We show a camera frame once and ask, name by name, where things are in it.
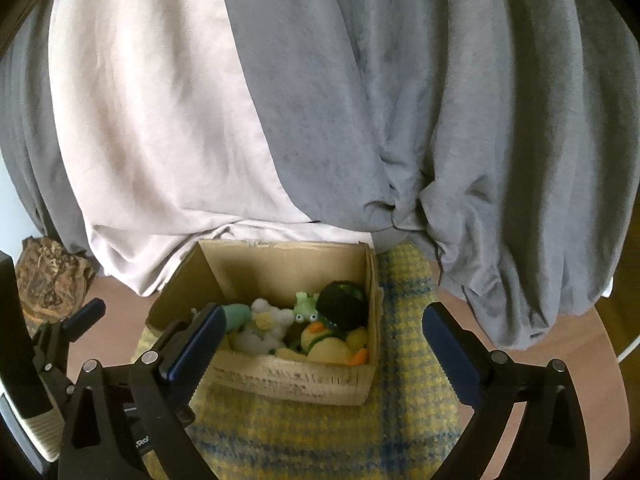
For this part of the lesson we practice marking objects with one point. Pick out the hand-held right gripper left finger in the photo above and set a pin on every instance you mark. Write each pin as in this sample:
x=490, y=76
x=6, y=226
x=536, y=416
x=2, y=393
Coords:
x=195, y=355

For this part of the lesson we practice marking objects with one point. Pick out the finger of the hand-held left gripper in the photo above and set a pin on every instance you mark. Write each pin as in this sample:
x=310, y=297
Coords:
x=60, y=340

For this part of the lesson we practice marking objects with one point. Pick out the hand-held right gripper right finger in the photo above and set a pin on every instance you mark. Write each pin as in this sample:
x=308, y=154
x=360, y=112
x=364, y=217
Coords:
x=450, y=355

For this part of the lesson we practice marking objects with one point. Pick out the teal star plush toy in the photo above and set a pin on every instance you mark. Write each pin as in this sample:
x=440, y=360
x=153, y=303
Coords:
x=237, y=316

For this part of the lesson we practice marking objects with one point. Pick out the black round plush toy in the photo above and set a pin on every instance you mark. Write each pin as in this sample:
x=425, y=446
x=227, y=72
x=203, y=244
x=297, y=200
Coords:
x=345, y=305

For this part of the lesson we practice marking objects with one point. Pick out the green frog toy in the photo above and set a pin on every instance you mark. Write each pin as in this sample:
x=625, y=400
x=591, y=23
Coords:
x=305, y=305

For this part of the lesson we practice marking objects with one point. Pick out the cardboard box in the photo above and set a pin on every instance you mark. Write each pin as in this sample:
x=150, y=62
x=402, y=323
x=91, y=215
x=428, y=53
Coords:
x=300, y=265

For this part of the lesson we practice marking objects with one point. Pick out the brown patterned cloth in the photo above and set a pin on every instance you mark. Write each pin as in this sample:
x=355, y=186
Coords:
x=50, y=275

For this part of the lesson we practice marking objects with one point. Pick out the yellow blue checked mat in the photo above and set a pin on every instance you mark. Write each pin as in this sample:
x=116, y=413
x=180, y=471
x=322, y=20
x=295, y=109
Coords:
x=400, y=310

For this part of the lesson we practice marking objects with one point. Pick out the white flower plush toy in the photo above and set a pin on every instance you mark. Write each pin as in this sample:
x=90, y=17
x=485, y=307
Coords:
x=270, y=321

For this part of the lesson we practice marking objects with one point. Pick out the yellow duck plush toy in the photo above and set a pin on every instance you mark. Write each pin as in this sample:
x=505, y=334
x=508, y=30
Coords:
x=330, y=349

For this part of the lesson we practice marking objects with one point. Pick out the grey curtain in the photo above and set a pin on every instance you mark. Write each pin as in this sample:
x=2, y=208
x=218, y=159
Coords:
x=30, y=160
x=450, y=135

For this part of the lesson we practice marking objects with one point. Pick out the white curtain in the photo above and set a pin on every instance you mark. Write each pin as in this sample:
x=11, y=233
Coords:
x=150, y=135

